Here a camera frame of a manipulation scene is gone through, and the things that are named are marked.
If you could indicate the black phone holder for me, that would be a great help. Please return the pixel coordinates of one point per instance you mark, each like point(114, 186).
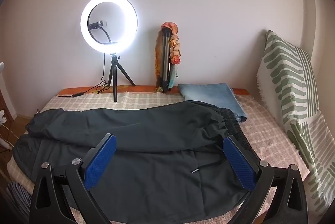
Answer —
point(94, 25)

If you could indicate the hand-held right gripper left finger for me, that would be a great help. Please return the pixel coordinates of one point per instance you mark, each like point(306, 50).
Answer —
point(100, 161)

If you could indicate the folded blue jeans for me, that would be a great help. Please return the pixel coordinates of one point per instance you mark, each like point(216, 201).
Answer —
point(209, 96)

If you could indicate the pink checked blanket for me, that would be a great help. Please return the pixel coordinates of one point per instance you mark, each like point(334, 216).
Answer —
point(261, 135)

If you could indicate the blue striped cloth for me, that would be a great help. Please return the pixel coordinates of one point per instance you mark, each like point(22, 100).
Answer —
point(18, 197)

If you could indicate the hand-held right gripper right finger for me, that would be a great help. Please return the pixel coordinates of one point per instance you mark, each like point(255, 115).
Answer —
point(239, 161)

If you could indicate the green and white patterned pillow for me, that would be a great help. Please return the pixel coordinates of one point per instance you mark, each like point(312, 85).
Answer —
point(288, 82)

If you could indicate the folded tripod with floral scarf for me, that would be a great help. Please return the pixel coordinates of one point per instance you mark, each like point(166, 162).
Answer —
point(175, 48)

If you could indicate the dark green pants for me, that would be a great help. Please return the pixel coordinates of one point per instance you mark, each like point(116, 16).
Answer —
point(144, 130)

